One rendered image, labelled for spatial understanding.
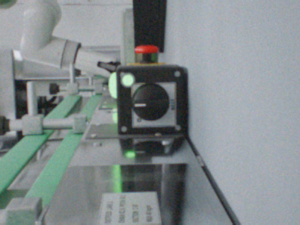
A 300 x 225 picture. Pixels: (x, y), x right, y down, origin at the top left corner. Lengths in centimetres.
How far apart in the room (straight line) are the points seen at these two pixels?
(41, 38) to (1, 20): 363
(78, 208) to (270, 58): 19
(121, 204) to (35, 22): 111
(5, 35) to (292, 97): 492
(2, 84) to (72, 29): 276
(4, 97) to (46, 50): 84
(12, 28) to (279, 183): 489
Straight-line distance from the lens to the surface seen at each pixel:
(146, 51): 103
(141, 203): 44
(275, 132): 30
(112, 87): 103
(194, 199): 45
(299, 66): 26
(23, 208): 43
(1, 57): 237
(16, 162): 71
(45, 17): 152
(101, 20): 508
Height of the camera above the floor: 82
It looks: 2 degrees down
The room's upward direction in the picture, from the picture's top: 91 degrees counter-clockwise
